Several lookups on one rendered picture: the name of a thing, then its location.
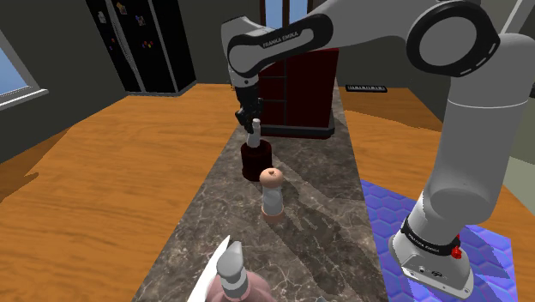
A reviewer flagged pink bottle with grey spout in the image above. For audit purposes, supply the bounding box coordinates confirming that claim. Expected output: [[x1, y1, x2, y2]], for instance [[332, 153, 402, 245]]
[[206, 240, 275, 302]]

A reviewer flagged dark red round cup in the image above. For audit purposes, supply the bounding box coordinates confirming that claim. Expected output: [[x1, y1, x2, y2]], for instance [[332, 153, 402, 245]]
[[240, 141, 274, 183]]

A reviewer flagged white knife blade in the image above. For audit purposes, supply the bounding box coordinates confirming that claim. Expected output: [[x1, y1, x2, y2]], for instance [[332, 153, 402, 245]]
[[185, 234, 231, 302]]

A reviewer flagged white framed window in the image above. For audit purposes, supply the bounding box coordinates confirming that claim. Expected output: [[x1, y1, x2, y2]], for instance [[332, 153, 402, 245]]
[[0, 28, 50, 112]]

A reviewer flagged blue hexagon patterned robot stand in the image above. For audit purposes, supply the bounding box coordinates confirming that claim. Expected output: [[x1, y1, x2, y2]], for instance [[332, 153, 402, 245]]
[[360, 178, 514, 302]]

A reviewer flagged black wall vent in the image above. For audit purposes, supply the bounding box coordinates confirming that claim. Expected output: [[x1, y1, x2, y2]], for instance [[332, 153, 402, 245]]
[[345, 84, 388, 94]]

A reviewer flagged white slim bottle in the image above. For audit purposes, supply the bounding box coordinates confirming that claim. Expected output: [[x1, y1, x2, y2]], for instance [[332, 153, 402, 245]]
[[245, 118, 262, 148]]

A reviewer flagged tan topped clear pepper mill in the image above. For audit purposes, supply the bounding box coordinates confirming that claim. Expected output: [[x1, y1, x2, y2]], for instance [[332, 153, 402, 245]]
[[258, 167, 286, 223]]

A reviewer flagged black refrigerator with magnets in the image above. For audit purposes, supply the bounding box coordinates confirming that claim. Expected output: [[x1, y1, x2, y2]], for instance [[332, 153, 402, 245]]
[[85, 0, 197, 96]]

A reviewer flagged dark red cabinet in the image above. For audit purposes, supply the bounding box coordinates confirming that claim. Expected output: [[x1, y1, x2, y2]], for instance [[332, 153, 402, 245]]
[[256, 47, 340, 140]]

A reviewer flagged dark framed window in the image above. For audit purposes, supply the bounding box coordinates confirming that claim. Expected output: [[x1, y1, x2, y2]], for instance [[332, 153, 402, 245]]
[[259, 0, 315, 31]]

